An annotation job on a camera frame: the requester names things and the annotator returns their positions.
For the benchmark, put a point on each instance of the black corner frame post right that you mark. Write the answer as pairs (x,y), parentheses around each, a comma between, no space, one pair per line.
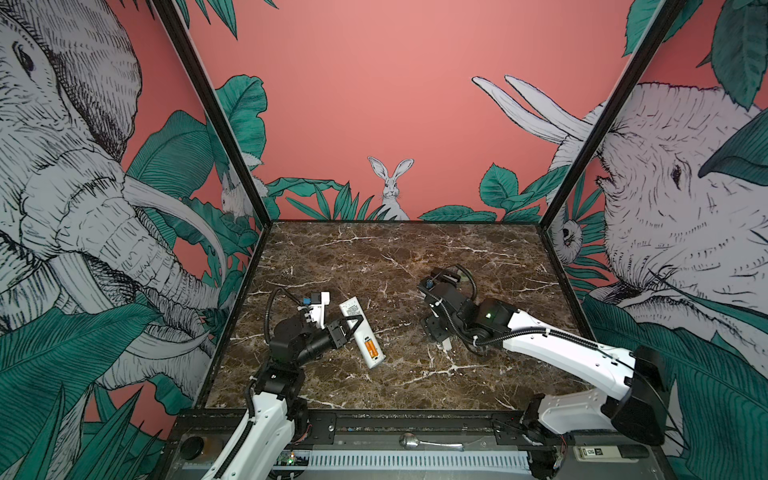
(653,36)

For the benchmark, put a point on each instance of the black stapler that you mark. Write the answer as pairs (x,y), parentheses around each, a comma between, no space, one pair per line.
(446,272)

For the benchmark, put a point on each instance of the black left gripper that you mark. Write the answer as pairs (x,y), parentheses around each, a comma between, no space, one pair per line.
(334,335)

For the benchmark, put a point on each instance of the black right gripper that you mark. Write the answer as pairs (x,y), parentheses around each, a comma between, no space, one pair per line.
(429,324)

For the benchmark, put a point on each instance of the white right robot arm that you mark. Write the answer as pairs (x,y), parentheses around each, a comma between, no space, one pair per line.
(627,391)

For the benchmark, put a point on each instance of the white slotted cable duct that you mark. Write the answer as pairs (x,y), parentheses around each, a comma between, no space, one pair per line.
(513,462)

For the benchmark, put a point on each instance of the orange AA battery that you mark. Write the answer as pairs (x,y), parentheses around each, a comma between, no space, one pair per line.
(372,349)

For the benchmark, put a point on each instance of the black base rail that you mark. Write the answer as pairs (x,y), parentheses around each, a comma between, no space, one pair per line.
(327,426)

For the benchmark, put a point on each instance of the white remote control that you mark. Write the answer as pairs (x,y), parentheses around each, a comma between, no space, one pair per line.
(352,307)

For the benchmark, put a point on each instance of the metal spoon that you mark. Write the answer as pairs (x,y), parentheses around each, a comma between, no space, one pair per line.
(410,441)

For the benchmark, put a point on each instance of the black corner frame post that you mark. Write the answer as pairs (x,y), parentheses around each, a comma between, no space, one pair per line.
(172,22)
(653,36)

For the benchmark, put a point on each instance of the white labelled device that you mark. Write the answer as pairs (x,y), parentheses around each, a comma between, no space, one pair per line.
(624,453)

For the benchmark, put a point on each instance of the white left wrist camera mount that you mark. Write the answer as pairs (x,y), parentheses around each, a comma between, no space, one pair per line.
(312,308)

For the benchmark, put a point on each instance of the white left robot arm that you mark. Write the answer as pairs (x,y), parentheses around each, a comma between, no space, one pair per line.
(276,415)

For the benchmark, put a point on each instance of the black corner frame post left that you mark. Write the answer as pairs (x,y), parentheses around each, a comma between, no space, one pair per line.
(172,22)

